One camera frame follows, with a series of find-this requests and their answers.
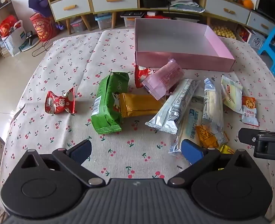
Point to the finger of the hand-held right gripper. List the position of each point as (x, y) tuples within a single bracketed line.
[(247, 135)]

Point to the pale yellow snack packet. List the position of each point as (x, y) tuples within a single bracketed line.
[(232, 93)]

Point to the white bread packet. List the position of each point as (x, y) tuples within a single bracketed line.
[(188, 126)]

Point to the red foil candy packet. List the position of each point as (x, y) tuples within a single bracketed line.
[(60, 102)]

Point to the orange fruit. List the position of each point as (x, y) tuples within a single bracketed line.
[(248, 4)]

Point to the pink snack packet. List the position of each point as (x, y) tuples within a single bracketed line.
[(165, 79)]

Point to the grey folded cloth pile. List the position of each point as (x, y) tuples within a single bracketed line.
[(186, 3)]

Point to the pink cardboard box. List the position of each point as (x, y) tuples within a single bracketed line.
[(209, 63)]

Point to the small orange snack packet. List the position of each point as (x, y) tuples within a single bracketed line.
[(206, 136)]

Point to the gold snack packet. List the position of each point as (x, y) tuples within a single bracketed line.
[(139, 105)]

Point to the purple hat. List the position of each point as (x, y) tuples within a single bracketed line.
[(38, 0)]

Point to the cherry print tablecloth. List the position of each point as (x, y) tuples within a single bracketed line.
[(65, 63)]

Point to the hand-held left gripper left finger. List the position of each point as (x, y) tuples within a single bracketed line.
[(81, 149)]

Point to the silver snack packet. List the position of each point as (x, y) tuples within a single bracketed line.
[(172, 107)]

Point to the clear long cracker packet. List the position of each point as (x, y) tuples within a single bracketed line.
[(212, 102)]

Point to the clear storage bin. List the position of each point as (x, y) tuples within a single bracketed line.
[(130, 20), (79, 25)]

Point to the red paper bag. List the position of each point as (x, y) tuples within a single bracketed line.
[(8, 25)]

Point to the yellow egg tray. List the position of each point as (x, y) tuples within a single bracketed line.
[(225, 32)]

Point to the red snack packet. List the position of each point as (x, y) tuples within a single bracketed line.
[(141, 74)]

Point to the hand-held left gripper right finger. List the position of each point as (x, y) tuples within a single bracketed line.
[(192, 150)]

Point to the red round gift bag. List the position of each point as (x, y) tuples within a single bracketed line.
[(41, 28)]

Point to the green snack packet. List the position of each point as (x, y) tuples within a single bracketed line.
[(107, 98)]

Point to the blue lid storage bin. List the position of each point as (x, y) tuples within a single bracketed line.
[(103, 21)]

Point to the white cabinet drawer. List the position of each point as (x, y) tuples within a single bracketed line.
[(261, 21), (114, 1), (228, 10), (69, 8)]

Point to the white patterned box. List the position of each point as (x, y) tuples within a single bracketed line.
[(256, 40)]

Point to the wooden cabinet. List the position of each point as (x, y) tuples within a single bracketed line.
[(195, 1)]

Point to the orange white snack packet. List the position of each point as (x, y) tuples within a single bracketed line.
[(249, 112)]

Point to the white paper bag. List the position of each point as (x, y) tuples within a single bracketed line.
[(15, 44)]

